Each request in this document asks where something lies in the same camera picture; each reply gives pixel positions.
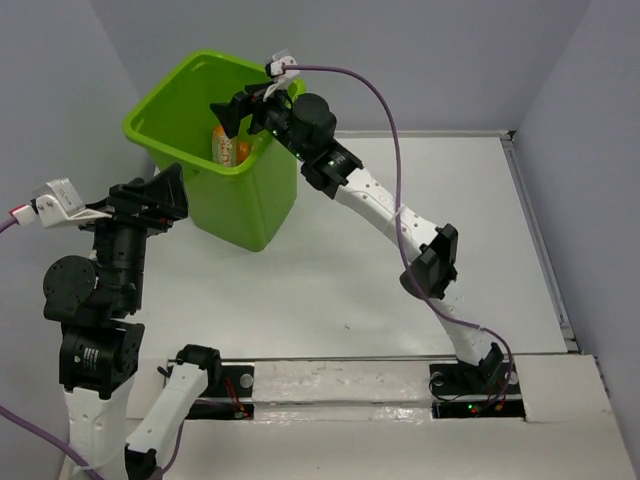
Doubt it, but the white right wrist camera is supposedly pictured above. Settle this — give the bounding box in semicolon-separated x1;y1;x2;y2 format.
263;50;300;101

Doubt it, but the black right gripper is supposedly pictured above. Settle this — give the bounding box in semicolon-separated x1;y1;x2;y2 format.
209;79;310;163

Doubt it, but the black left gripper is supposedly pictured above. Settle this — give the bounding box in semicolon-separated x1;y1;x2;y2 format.
76;157;193;305

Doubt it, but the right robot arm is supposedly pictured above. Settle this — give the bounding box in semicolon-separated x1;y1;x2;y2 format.
210;85;513;397

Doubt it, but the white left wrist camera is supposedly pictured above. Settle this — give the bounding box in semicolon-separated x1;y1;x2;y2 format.
9;178;112;229

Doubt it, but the orange capped orange label bottle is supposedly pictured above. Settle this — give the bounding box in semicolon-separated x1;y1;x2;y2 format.
211;125;237;168

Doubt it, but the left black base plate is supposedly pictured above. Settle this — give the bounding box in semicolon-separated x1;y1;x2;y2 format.
186;362;255;421

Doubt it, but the green plastic bin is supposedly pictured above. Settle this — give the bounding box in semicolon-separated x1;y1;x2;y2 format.
123;50;299;251

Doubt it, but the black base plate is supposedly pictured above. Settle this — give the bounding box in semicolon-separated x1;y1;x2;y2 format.
428;363;526;420
186;362;255;421

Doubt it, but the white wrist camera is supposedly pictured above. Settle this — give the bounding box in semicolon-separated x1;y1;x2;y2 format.
9;178;112;229
263;50;300;101

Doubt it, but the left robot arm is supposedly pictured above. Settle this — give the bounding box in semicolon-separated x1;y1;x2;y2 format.
35;164;222;479

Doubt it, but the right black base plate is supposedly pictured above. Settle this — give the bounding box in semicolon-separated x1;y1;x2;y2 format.
428;363;526;420

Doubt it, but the small orange juice bottle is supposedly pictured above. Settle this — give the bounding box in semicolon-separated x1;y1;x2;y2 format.
236;141;252;165

